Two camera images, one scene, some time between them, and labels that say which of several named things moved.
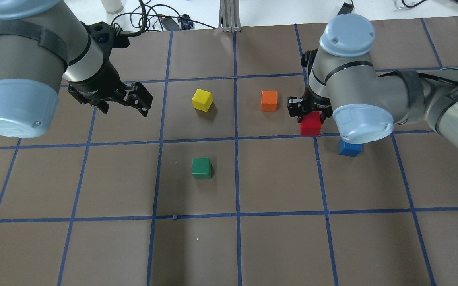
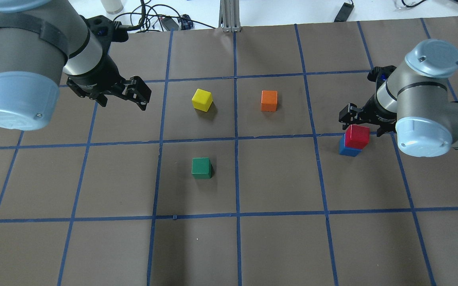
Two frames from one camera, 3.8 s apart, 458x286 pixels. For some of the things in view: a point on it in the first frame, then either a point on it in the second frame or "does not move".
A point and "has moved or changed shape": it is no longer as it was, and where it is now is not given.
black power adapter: (346, 8) does not move
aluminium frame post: (229, 18) does not move
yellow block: (202, 99) does not move
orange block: (269, 101) does not move
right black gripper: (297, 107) -> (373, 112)
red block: (311, 124) has moved or changed shape
